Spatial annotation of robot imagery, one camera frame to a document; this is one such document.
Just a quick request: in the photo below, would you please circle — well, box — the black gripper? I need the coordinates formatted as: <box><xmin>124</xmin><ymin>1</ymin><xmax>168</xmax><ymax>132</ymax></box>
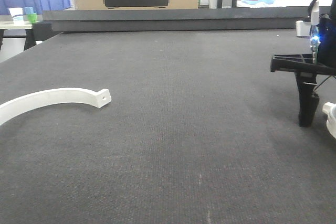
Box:
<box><xmin>270</xmin><ymin>14</ymin><xmax>335</xmax><ymax>126</ymax></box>

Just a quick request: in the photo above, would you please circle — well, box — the white PVC pipe fitting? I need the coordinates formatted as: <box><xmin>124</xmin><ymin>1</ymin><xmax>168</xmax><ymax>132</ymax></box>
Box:
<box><xmin>322</xmin><ymin>102</ymin><xmax>336</xmax><ymax>138</ymax></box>

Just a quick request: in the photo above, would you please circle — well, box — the white curved pipe clamp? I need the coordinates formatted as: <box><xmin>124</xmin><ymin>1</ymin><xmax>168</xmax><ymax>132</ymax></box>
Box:
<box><xmin>1</xmin><ymin>88</ymin><xmax>112</xmax><ymax>124</ymax></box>

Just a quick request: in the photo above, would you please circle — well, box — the white side table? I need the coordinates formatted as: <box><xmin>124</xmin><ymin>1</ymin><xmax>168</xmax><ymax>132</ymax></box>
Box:
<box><xmin>237</xmin><ymin>0</ymin><xmax>336</xmax><ymax>8</ymax></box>

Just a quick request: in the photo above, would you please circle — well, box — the light blue tray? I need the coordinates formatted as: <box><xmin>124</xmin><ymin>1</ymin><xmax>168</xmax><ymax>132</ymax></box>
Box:
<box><xmin>241</xmin><ymin>0</ymin><xmax>275</xmax><ymax>5</ymax></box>

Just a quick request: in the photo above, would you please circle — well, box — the green plastic cup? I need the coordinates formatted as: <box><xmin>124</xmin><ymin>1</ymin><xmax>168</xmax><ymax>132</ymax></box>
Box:
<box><xmin>27</xmin><ymin>13</ymin><xmax>37</xmax><ymax>24</ymax></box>

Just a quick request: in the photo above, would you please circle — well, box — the light blue plastic cup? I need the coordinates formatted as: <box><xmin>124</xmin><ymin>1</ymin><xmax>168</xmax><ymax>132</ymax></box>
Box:
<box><xmin>24</xmin><ymin>7</ymin><xmax>35</xmax><ymax>15</ymax></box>

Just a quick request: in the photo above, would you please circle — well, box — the white paper cup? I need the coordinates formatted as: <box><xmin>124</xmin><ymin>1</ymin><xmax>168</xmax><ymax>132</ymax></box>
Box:
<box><xmin>8</xmin><ymin>7</ymin><xmax>24</xmax><ymax>23</ymax></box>

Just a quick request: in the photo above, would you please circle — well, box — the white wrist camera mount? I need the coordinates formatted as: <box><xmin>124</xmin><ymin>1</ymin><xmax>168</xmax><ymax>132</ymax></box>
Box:
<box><xmin>296</xmin><ymin>20</ymin><xmax>314</xmax><ymax>38</ymax></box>

